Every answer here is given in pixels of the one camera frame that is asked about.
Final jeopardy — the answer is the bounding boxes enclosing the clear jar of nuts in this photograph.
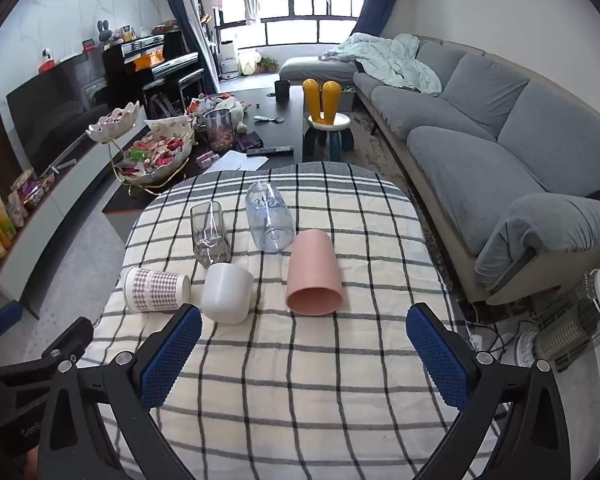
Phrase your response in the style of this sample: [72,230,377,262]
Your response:
[203,108,235,153]

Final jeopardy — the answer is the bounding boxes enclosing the tiered snack tray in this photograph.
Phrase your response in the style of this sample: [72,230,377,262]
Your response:
[86,101,197,196]

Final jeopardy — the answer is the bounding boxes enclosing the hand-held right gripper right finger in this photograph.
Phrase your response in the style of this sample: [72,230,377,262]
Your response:
[405,302,567,480]

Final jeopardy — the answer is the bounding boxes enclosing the white cup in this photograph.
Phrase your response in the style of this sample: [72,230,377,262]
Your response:
[200,262,255,325]

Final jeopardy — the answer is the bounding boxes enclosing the light green blanket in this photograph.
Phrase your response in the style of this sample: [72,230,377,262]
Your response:
[322,32,443,97]

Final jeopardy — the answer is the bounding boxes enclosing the checked paper cup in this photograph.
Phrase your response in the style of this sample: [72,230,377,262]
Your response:
[123,266,192,313]

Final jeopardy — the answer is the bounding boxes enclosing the black piano bench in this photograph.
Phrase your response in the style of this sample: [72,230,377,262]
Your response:
[142,67,206,111]

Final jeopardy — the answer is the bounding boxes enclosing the pink cup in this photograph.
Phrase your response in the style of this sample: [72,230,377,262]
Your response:
[285,228,344,317]

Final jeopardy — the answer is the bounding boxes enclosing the black upright piano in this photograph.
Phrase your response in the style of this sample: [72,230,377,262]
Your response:
[101,30,204,111]

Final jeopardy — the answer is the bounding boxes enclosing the white round floor fan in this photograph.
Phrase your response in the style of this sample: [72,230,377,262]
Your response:
[514,332,539,368]

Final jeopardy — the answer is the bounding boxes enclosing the grey television cabinet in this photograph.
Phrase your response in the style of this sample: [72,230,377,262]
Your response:
[0,132,131,318]

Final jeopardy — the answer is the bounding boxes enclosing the white air purifier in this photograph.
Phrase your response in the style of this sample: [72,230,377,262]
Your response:
[219,40,239,79]

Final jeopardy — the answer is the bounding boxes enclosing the metal cage heater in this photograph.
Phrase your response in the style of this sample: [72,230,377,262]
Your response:
[532,269,600,373]

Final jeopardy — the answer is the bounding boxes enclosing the pale plush toy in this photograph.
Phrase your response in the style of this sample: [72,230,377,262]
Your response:
[225,99,249,134]

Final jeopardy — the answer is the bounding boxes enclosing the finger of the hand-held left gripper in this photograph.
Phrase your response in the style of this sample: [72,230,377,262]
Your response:
[30,317,95,367]

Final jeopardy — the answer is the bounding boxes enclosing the white paper sheets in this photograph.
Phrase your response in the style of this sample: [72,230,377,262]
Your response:
[202,150,270,175]

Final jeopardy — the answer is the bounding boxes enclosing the clear printed plastic cup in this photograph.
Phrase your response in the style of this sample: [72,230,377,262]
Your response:
[244,181,296,253]

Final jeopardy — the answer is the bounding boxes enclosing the checked tablecloth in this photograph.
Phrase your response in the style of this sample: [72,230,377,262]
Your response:
[77,161,506,480]

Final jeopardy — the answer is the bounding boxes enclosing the black television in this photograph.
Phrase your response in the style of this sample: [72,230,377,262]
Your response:
[6,52,112,176]

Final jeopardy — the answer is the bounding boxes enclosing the black floor cables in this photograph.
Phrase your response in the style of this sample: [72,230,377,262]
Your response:
[467,300,533,356]

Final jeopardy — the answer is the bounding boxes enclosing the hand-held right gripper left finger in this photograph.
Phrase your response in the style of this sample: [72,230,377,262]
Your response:
[36,304,203,480]

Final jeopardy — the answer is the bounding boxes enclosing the mixed snack packets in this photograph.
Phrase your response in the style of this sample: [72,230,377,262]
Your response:
[7,167,57,221]

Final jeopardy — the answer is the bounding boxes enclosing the dark coffee table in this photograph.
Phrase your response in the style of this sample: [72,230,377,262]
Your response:
[102,85,306,216]

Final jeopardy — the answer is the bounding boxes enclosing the yellow rabbit-ear stool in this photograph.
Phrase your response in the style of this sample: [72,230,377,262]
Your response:
[301,78,355,162]

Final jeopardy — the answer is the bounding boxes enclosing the grey sofa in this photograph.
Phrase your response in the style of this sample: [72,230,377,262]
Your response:
[278,35,600,306]

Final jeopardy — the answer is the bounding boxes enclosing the clear drinking glass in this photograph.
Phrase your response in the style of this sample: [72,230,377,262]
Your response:
[190,201,232,268]

